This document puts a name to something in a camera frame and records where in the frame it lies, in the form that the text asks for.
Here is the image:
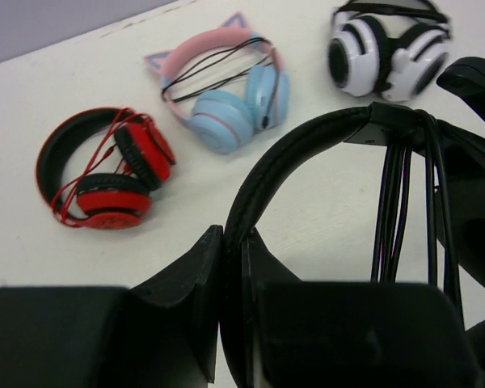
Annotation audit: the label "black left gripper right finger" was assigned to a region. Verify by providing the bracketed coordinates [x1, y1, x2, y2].
[242, 230, 484, 387]

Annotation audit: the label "thin black headset cable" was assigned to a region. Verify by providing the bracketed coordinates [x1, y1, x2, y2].
[369, 112, 466, 324]

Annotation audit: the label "black headset with microphone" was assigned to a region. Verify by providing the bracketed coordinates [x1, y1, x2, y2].
[219, 103, 485, 387]

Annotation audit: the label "blue pink cat-ear headphones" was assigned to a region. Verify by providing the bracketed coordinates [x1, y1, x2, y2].
[143, 11, 291, 155]

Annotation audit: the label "red black headphones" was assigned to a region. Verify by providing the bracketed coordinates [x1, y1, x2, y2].
[36, 108, 176, 230]

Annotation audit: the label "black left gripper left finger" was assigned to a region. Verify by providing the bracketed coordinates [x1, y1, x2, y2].
[0, 226, 223, 387]

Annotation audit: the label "white black striped headphones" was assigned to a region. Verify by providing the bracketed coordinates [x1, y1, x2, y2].
[327, 1, 452, 103]

